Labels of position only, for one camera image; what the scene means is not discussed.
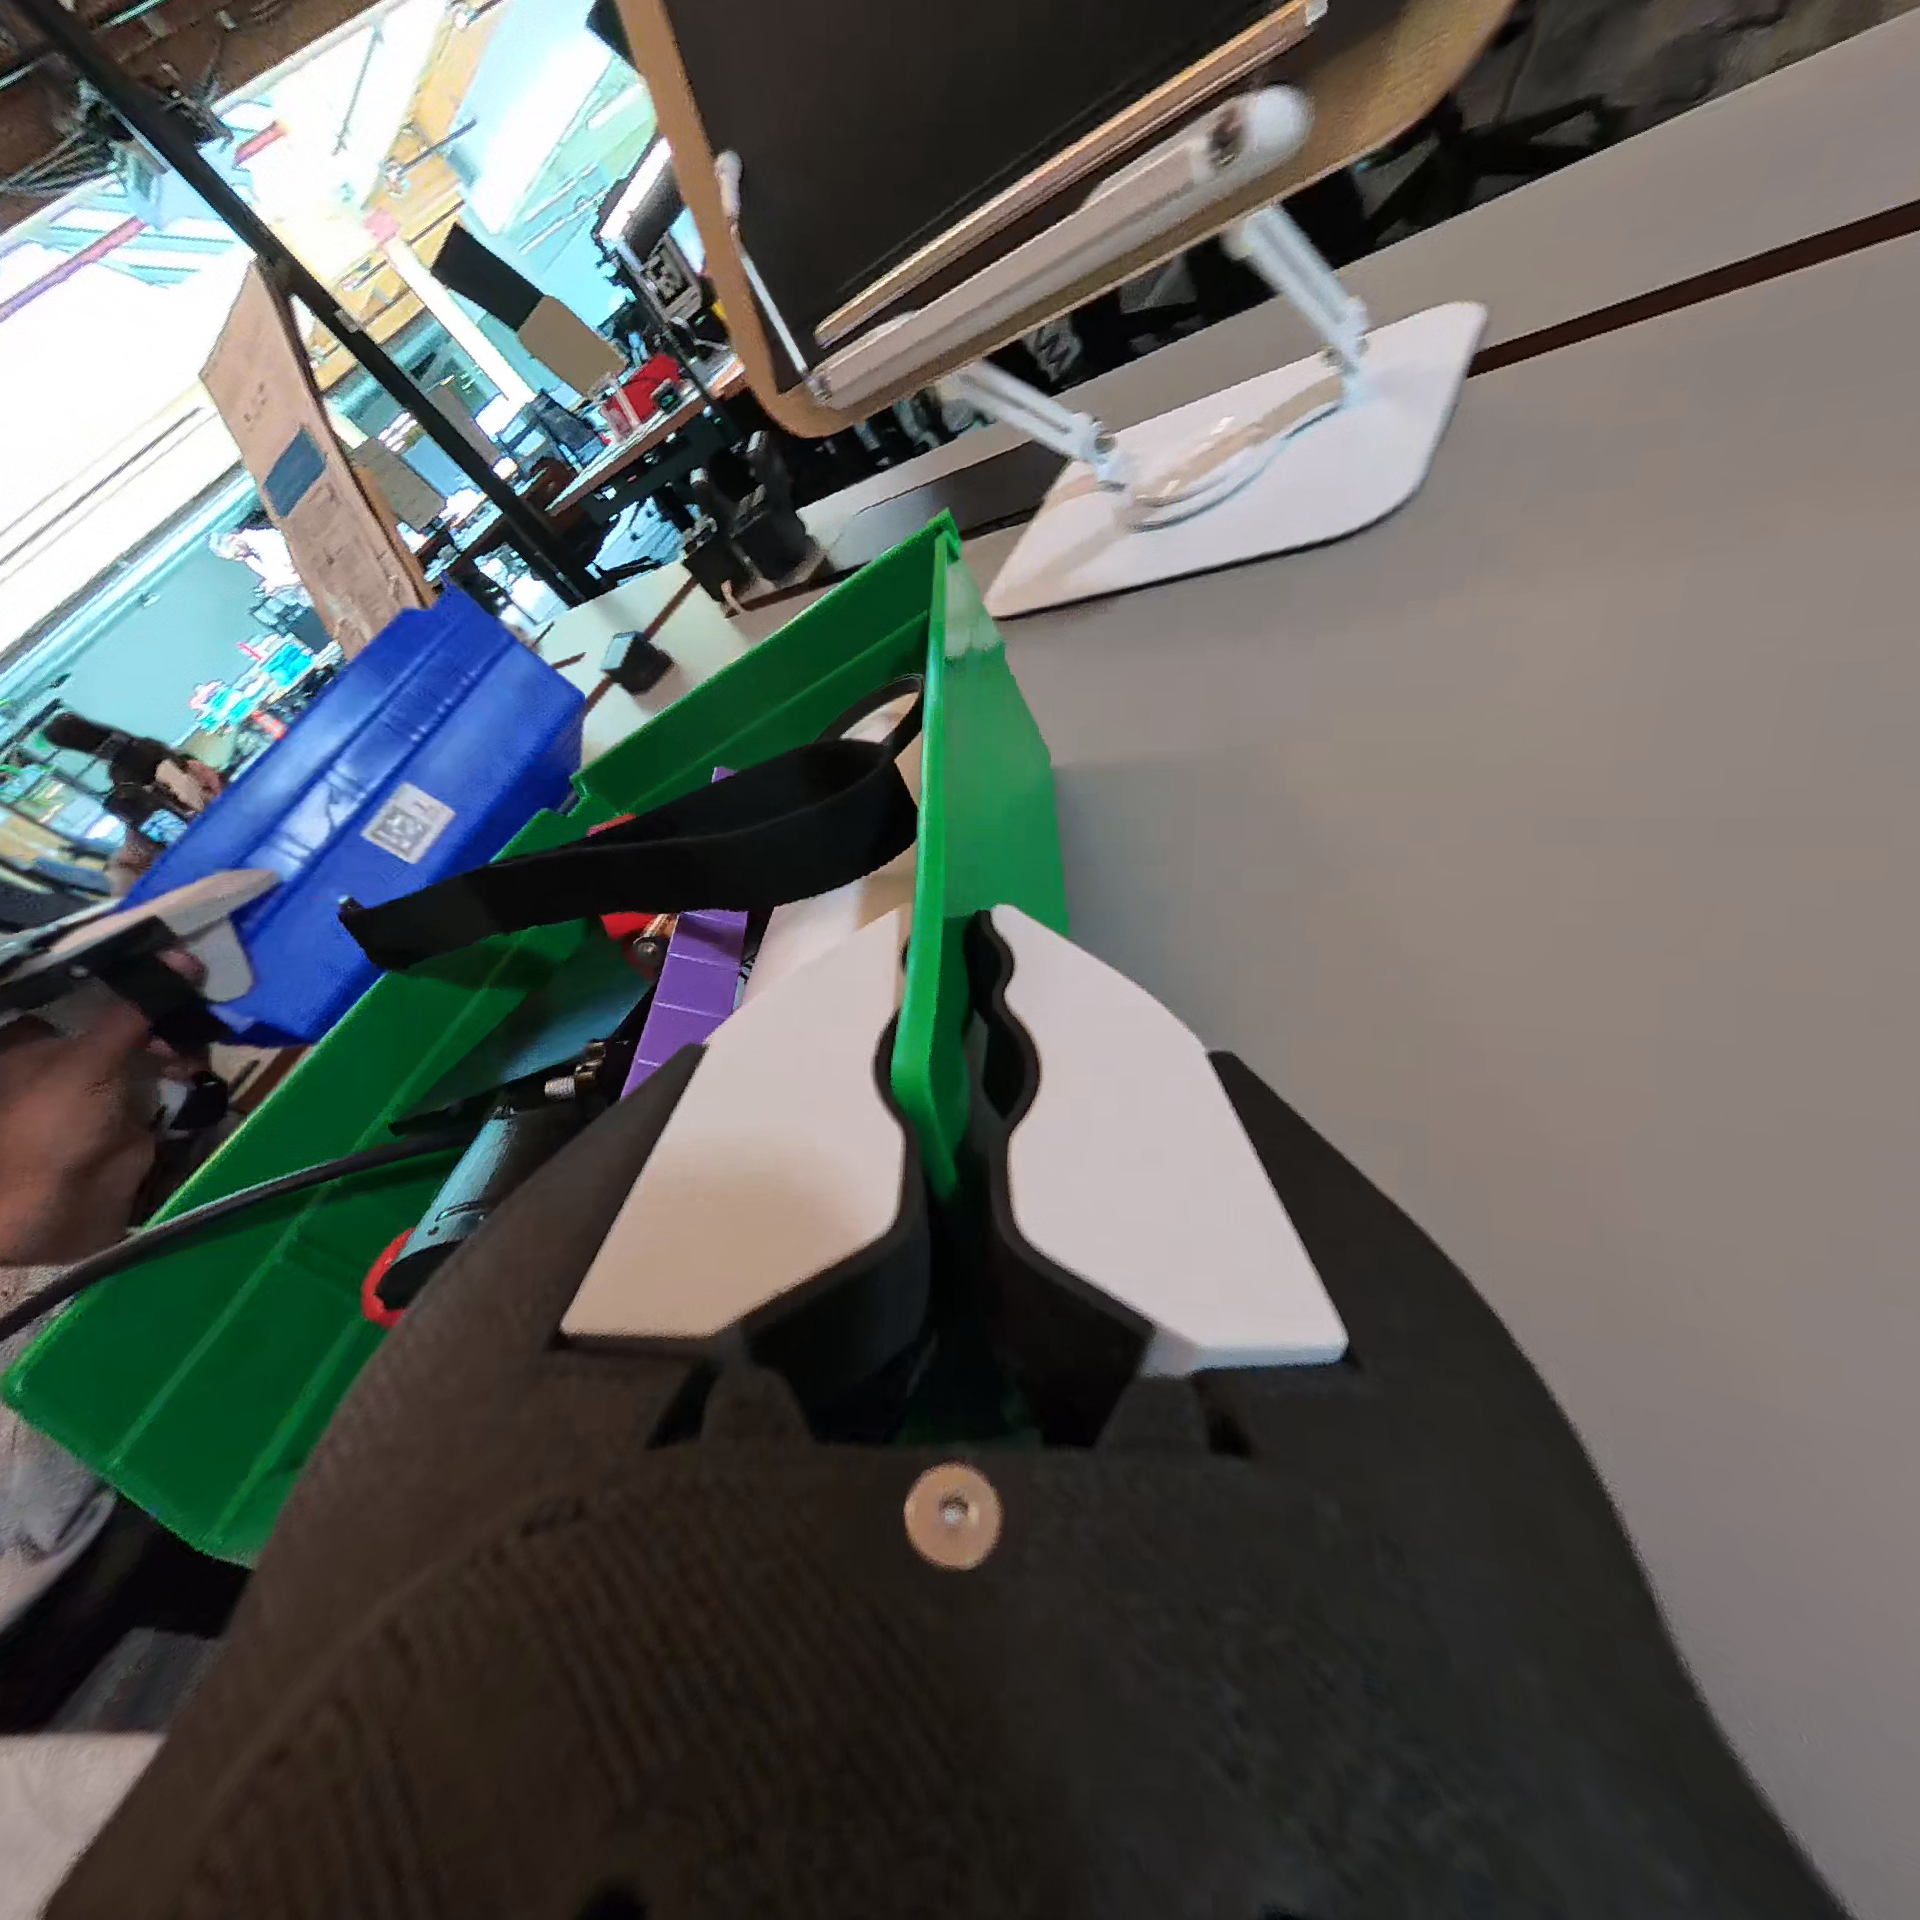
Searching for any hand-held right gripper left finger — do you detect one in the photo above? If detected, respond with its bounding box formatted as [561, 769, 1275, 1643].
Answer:
[561, 907, 942, 1450]

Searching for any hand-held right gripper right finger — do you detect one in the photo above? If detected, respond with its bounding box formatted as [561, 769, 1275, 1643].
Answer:
[945, 907, 1350, 1455]

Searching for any green plastic bin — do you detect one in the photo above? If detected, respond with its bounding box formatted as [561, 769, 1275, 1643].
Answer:
[0, 510, 1075, 1569]

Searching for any person's left hand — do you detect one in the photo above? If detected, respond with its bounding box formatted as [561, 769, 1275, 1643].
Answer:
[0, 1017, 176, 1264]

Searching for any purple flat piece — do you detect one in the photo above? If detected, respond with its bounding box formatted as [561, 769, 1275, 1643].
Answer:
[621, 766, 755, 1097]

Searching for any blue plastic bin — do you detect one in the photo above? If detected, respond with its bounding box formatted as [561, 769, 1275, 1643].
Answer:
[119, 585, 591, 1047]

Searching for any cardboard box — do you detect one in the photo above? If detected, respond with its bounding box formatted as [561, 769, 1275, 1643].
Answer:
[199, 263, 437, 648]

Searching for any person's grey clothing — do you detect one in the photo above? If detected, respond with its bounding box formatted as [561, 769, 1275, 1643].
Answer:
[0, 1259, 170, 1778]

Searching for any black cable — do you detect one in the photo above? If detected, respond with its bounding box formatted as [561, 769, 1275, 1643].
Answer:
[0, 1131, 471, 1345]

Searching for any black strap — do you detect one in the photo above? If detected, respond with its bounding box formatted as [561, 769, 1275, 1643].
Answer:
[339, 680, 929, 975]

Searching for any black frame beam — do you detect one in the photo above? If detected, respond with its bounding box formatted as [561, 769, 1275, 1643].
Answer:
[27, 0, 607, 606]

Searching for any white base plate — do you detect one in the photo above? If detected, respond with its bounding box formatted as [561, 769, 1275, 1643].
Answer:
[720, 82, 1491, 619]

